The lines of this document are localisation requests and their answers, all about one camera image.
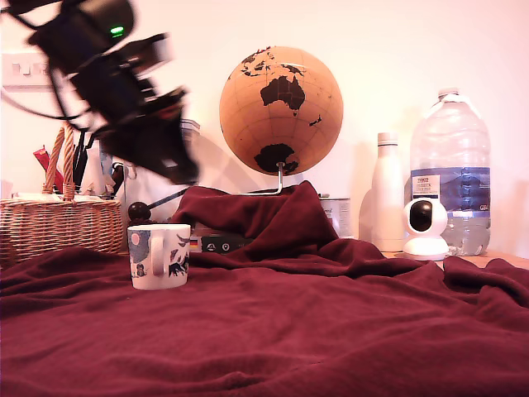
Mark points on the red packet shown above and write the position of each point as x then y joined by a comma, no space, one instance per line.
41,159

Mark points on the dark red fleece blanket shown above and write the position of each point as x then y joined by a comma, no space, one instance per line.
264,331

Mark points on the pale grey camera box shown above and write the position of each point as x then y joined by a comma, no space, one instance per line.
159,49

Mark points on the large clear water bottle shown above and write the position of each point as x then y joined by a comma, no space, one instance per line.
450,144

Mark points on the cork globe on metal stand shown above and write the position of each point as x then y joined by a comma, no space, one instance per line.
281,124

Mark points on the small white round camera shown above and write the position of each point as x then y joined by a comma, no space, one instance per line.
425,248

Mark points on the white wall light switch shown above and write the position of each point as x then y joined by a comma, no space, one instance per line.
16,68

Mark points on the metal tin can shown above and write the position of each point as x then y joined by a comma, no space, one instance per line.
341,215

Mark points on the box with flag print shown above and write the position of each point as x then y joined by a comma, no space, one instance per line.
194,245

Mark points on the black box with white icons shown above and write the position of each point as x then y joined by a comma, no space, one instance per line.
215,246

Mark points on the white paper sheet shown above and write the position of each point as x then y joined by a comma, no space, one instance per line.
37,197

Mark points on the white insulated bottle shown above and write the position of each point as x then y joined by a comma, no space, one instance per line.
386,198

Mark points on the black round knob tool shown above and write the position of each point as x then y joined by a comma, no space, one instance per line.
138,211

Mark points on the blue and white packet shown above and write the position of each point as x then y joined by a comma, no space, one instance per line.
105,165

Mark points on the white mug with blue animals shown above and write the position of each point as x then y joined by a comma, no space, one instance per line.
140,256

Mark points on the clear plastic storage container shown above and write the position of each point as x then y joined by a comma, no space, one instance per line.
142,192

